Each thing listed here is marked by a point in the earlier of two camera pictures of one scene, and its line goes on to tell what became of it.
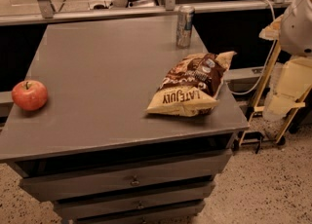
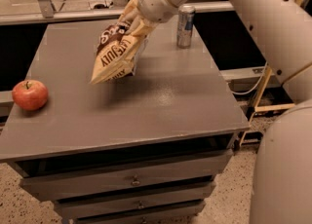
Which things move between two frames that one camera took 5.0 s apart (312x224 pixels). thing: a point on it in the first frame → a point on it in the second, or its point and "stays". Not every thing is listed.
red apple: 30,95 stays
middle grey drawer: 133,201 stays
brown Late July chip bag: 191,88 → 118,53
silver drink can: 184,25 stays
